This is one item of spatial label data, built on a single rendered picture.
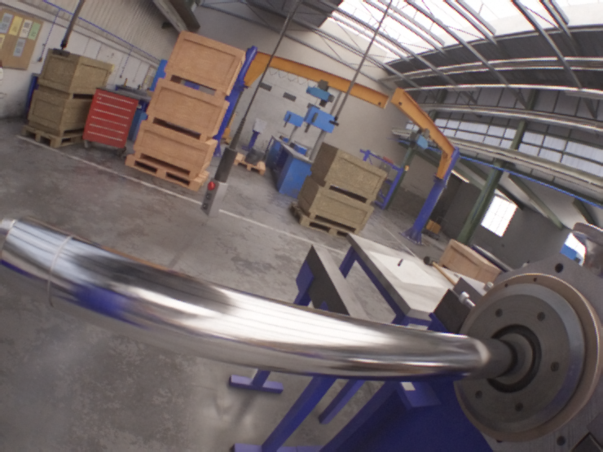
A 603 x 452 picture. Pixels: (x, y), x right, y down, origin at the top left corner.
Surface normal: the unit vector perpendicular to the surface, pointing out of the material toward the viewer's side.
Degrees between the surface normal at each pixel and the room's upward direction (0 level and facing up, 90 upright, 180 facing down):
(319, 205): 90
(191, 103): 90
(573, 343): 64
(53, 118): 90
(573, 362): 71
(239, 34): 90
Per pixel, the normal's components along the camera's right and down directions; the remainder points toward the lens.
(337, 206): 0.26, 0.40
